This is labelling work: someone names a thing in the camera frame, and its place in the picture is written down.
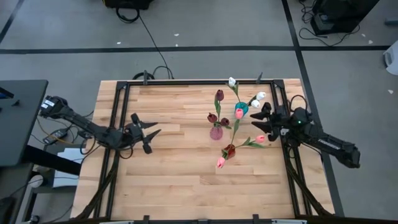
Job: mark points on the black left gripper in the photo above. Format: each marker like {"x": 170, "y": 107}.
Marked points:
{"x": 135, "y": 135}

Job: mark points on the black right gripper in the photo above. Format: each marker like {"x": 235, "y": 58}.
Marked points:
{"x": 280, "y": 123}

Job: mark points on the white artificial tulip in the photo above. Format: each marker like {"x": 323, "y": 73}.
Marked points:
{"x": 231, "y": 81}
{"x": 260, "y": 95}
{"x": 255, "y": 104}

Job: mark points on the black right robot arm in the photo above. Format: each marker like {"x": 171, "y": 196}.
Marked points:
{"x": 326, "y": 143}

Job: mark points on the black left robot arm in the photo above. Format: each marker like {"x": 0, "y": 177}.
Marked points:
{"x": 81, "y": 123}

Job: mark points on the teal glass vase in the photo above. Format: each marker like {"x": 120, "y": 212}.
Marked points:
{"x": 242, "y": 109}

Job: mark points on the red glass vase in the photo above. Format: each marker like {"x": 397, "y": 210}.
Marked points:
{"x": 230, "y": 152}

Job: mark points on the pink glass vase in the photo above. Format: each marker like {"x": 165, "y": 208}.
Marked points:
{"x": 216, "y": 133}

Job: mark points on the black floor tape strip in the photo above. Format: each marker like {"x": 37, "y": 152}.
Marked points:
{"x": 11, "y": 20}
{"x": 306, "y": 87}

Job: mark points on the white box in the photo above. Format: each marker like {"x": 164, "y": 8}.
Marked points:
{"x": 70, "y": 168}

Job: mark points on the black power adapter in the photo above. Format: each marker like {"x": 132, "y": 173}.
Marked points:
{"x": 55, "y": 135}

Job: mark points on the black equipment box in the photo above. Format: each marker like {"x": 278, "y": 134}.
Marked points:
{"x": 127, "y": 3}

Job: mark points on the black desk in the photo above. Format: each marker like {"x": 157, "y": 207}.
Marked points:
{"x": 18, "y": 124}

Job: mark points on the black computer cart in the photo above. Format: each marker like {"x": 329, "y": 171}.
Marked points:
{"x": 342, "y": 14}

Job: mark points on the white plastic bin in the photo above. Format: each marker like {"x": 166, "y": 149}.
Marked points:
{"x": 392, "y": 59}

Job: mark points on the black aluminium table frame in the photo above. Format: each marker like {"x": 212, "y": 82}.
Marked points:
{"x": 121, "y": 102}

